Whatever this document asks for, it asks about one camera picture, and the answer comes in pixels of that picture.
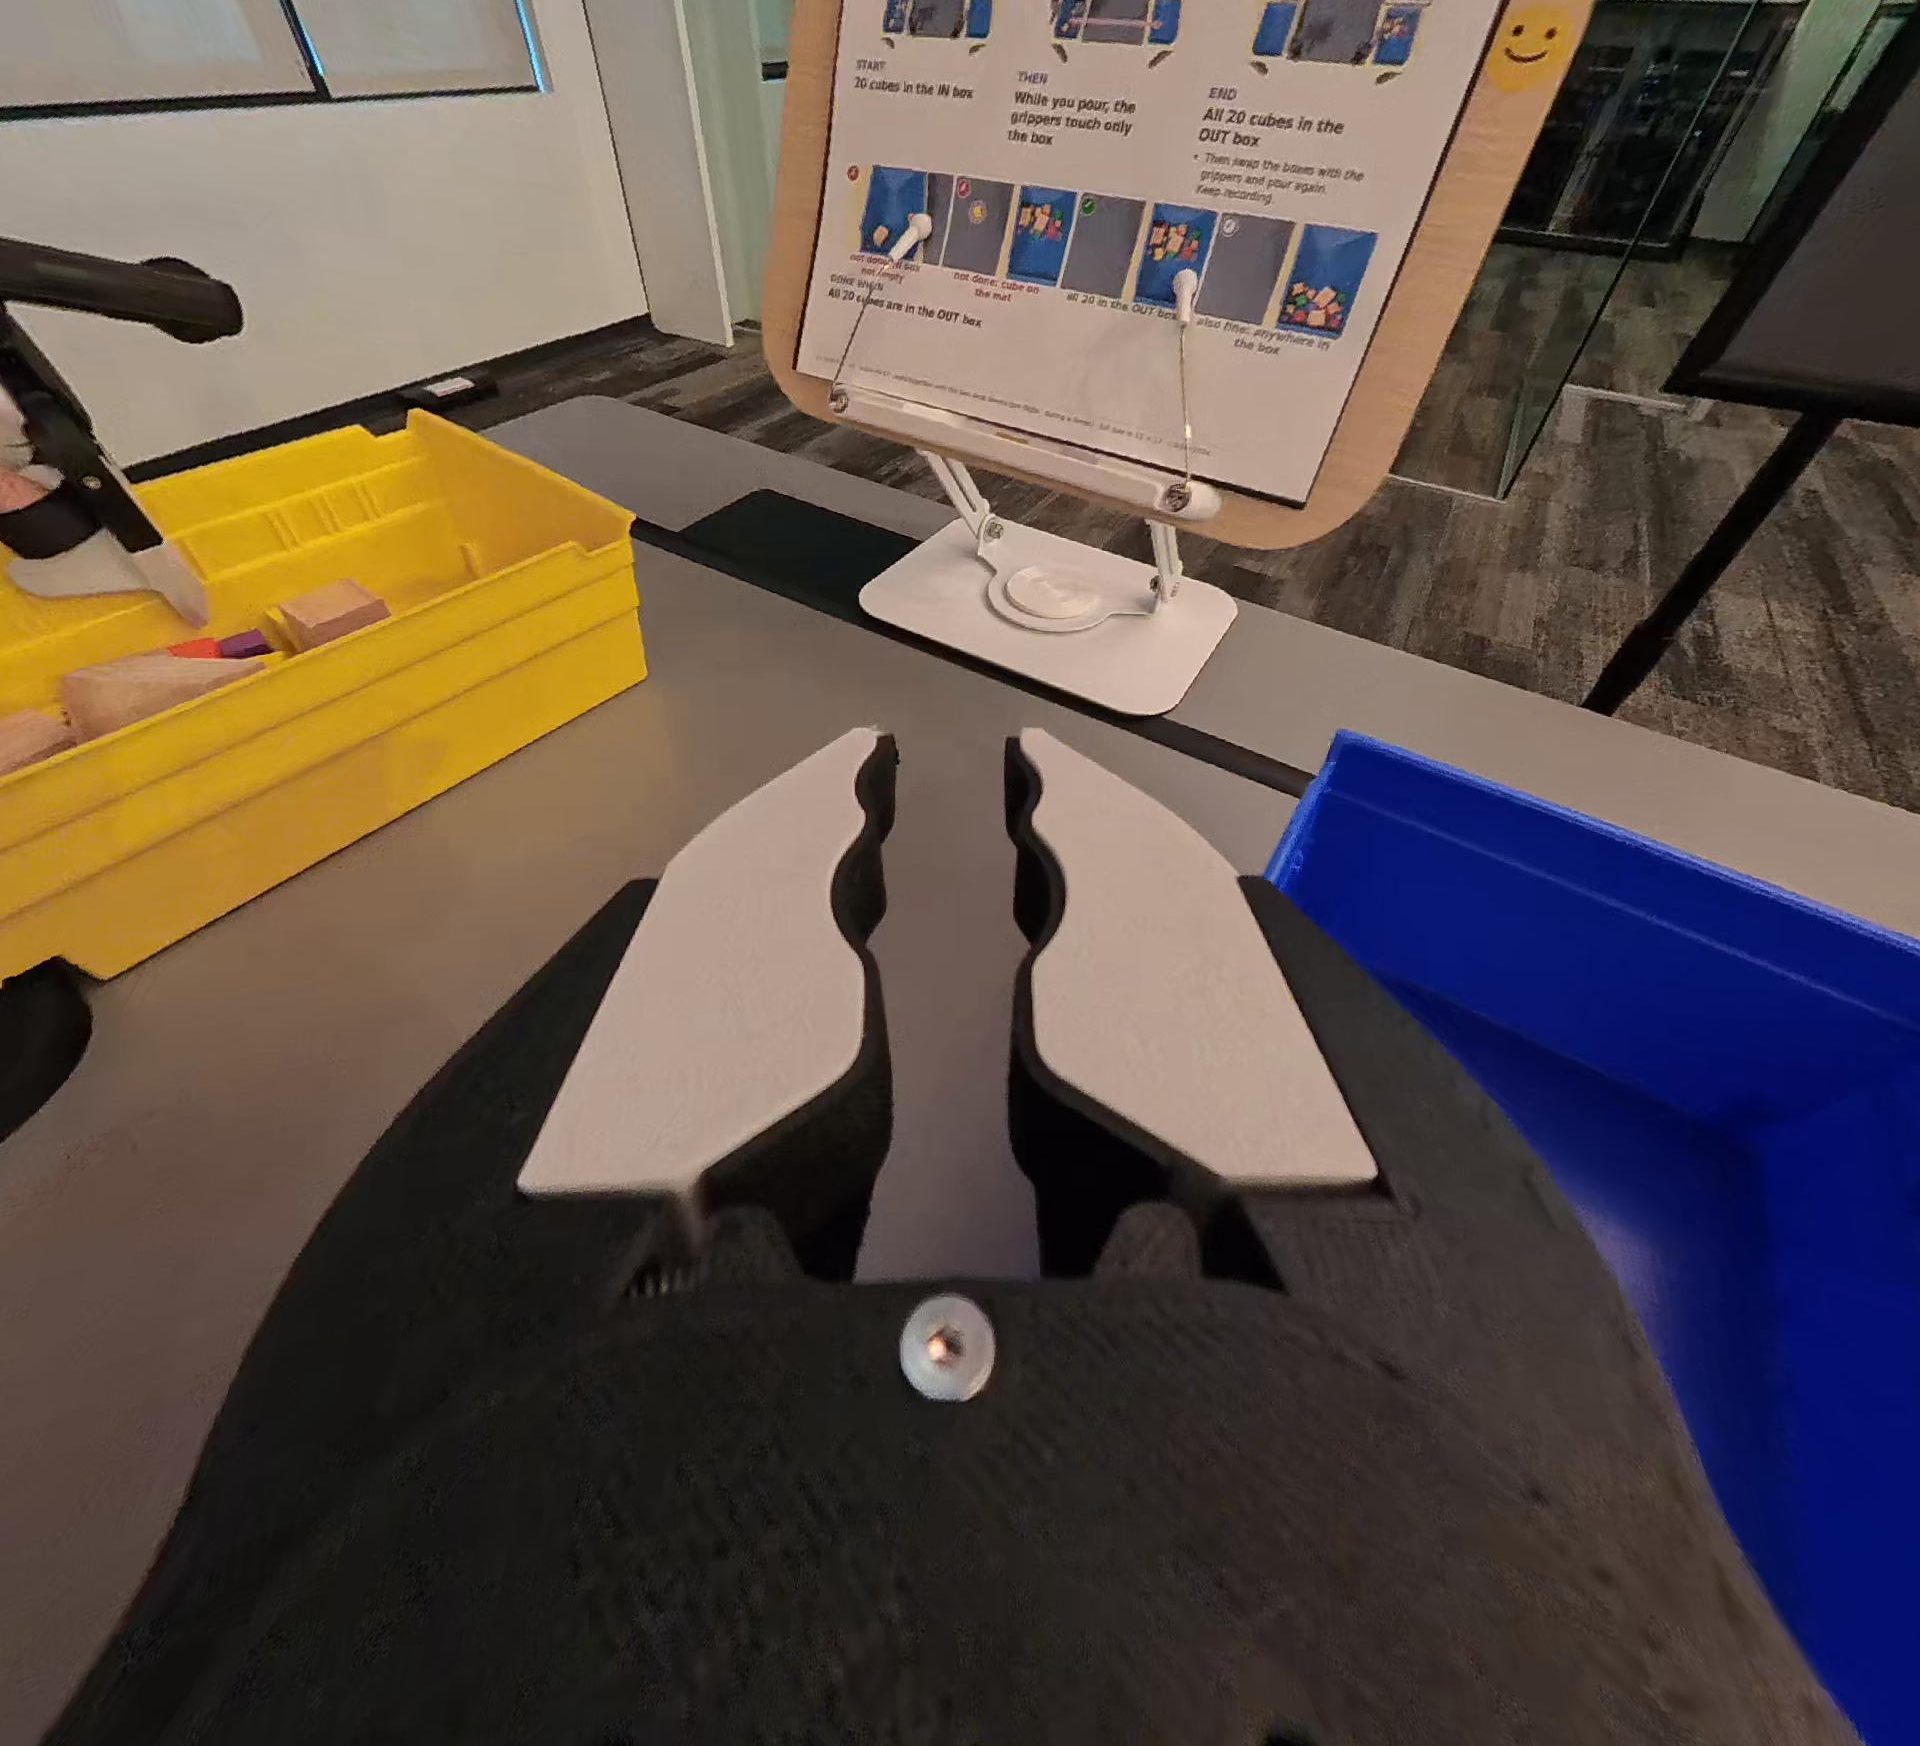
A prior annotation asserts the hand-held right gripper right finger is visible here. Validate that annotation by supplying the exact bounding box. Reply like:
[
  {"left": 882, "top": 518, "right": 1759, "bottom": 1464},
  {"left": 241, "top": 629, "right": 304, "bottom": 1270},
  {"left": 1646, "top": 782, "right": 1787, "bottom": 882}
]
[{"left": 1003, "top": 727, "right": 1382, "bottom": 1221}]

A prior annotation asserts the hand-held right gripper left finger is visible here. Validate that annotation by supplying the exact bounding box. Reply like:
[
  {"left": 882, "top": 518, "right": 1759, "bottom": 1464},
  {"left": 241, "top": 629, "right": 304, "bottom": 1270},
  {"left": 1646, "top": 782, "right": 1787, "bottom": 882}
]
[{"left": 516, "top": 727, "right": 902, "bottom": 1224}]

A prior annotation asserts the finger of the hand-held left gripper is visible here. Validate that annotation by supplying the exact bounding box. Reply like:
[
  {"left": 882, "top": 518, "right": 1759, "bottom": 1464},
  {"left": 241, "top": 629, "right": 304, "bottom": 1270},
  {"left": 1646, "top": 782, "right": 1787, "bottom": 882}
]
[{"left": 6, "top": 530, "right": 212, "bottom": 631}]

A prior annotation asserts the pile of coloured wooden cubes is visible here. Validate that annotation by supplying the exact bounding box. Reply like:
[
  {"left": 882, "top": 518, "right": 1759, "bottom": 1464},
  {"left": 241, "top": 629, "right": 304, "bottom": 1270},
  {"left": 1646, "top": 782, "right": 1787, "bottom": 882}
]
[{"left": 0, "top": 581, "right": 391, "bottom": 780}]

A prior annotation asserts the yellow plastic box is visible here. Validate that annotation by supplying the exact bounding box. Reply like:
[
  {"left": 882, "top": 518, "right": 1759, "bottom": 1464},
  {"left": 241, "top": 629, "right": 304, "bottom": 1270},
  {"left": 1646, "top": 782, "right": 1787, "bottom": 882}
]
[{"left": 0, "top": 409, "right": 649, "bottom": 984}]

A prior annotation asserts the blue plastic box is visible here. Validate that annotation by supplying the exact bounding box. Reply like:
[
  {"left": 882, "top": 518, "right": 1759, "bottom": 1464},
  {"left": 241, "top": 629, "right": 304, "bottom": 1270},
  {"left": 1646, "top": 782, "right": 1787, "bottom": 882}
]
[{"left": 1261, "top": 729, "right": 1920, "bottom": 1746}]

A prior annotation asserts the black round object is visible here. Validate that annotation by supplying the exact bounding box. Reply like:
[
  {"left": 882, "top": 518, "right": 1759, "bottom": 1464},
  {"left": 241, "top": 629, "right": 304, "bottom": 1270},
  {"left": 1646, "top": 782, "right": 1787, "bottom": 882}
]
[{"left": 0, "top": 959, "right": 92, "bottom": 1148}]

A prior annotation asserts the wooden document stand white base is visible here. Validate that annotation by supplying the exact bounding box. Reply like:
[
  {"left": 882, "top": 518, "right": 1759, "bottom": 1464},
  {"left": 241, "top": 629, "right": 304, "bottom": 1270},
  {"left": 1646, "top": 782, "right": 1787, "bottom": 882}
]
[{"left": 761, "top": 0, "right": 1603, "bottom": 716}]

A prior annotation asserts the black board on stand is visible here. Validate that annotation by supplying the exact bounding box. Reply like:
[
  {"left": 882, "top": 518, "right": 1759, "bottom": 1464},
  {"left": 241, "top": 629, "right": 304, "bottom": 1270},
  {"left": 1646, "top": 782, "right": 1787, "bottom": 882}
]
[{"left": 1581, "top": 80, "right": 1920, "bottom": 716}]

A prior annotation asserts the printed instruction sheet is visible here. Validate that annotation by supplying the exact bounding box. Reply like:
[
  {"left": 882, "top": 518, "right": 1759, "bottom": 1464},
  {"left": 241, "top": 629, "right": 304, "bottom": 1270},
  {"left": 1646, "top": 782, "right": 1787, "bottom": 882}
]
[{"left": 793, "top": 0, "right": 1578, "bottom": 506}]

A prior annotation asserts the yellow smiley sticker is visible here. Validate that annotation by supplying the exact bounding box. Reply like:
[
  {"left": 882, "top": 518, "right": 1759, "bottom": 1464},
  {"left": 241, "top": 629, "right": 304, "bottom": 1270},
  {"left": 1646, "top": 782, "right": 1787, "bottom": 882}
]
[{"left": 1484, "top": 6, "right": 1578, "bottom": 98}]

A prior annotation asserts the glass partition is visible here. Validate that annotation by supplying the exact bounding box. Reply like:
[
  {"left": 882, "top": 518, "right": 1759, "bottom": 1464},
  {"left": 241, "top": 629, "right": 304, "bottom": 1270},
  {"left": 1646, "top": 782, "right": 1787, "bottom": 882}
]
[{"left": 1386, "top": 0, "right": 1920, "bottom": 505}]

